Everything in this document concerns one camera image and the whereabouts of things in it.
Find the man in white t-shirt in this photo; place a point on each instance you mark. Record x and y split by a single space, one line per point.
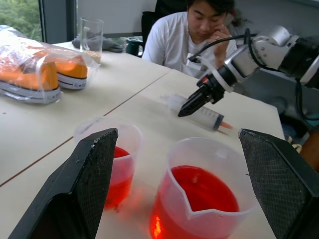
169 37

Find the translucent cup with red liquid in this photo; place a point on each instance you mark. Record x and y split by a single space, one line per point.
204 194
130 139

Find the orange sneakers in plastic bag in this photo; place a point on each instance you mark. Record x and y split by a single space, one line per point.
22 47

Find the man's bare hand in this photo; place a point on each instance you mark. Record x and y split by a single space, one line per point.
222 35

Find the black office chair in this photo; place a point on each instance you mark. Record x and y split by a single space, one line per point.
149 20

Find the dark green mug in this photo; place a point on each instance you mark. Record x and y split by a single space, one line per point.
133 47

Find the clear glass mug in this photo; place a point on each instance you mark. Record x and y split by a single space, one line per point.
96 37

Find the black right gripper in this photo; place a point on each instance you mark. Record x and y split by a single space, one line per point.
211 87

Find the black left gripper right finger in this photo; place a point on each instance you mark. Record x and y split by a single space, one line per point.
281 179

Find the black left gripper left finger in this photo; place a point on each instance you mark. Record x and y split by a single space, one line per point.
82 179

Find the clear plastic syringe orange tip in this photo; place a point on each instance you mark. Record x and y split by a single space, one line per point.
209 115

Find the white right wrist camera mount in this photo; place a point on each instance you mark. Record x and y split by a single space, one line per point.
226 85

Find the orange canvas sneaker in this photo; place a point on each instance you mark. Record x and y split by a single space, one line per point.
72 68
27 74

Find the dark window frame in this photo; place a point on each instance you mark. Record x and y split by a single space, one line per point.
57 20

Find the grey crumpled cloth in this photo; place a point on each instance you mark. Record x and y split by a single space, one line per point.
109 44

